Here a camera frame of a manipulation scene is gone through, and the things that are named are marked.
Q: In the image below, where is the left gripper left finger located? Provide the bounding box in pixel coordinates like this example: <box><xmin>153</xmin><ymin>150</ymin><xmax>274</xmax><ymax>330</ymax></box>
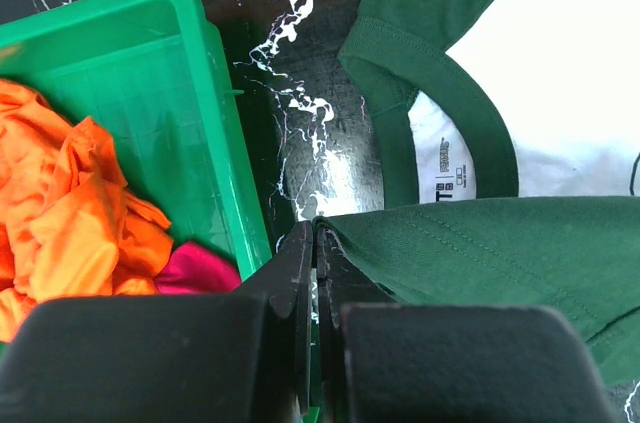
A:
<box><xmin>1</xmin><ymin>222</ymin><xmax>314</xmax><ymax>422</ymax></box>

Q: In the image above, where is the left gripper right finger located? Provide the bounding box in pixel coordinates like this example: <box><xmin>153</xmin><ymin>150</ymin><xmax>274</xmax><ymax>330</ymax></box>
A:
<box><xmin>315</xmin><ymin>228</ymin><xmax>615</xmax><ymax>422</ymax></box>

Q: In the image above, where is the white and green t-shirt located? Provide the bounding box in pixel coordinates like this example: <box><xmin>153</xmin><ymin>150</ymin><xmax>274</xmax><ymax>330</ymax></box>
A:
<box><xmin>328</xmin><ymin>0</ymin><xmax>639</xmax><ymax>384</ymax></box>

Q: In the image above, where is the magenta t-shirt in bin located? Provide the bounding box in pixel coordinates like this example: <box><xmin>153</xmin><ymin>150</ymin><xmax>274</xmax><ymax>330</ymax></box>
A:
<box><xmin>154</xmin><ymin>241</ymin><xmax>242</xmax><ymax>294</ymax></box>

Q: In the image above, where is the orange t-shirt in bin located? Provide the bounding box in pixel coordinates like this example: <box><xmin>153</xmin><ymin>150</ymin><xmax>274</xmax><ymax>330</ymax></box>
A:
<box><xmin>1</xmin><ymin>80</ymin><xmax>173</xmax><ymax>343</ymax></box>

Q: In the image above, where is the green plastic bin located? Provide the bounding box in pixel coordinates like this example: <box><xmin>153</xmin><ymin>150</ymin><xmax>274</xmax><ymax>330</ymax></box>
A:
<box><xmin>1</xmin><ymin>0</ymin><xmax>271</xmax><ymax>278</ymax></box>

